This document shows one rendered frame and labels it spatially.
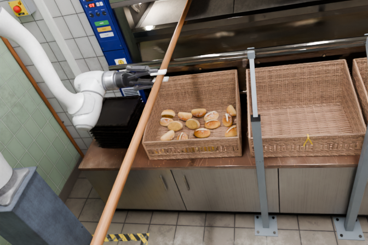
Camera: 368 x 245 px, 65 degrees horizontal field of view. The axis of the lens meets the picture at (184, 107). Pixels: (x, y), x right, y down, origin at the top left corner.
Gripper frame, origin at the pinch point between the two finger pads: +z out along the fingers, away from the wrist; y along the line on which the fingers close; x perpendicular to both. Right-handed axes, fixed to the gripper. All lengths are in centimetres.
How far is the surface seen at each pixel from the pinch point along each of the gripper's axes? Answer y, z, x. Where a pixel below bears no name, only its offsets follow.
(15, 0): -30, -91, -46
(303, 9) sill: 2, 66, -54
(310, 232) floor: 119, 66, 7
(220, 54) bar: 2.5, 25.3, -16.6
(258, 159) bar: 50, 39, 6
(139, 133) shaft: -1.0, 1.3, 36.4
